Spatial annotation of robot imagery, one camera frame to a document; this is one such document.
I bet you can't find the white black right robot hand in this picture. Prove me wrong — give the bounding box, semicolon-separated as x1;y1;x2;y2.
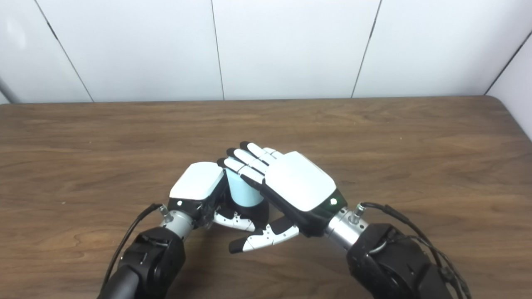
217;141;348;254

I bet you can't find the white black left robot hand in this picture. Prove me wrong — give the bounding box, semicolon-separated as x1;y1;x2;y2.
167;162;256;233

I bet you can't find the light blue cylinder cup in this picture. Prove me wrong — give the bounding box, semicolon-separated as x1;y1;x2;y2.
224;168;265;207

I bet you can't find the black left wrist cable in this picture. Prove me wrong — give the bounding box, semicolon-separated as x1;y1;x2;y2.
102;203;173;287

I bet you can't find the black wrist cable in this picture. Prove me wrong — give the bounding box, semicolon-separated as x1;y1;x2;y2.
102;203;173;287
352;202;472;299

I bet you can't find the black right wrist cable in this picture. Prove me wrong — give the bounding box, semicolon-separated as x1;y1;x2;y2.
352;202;472;299

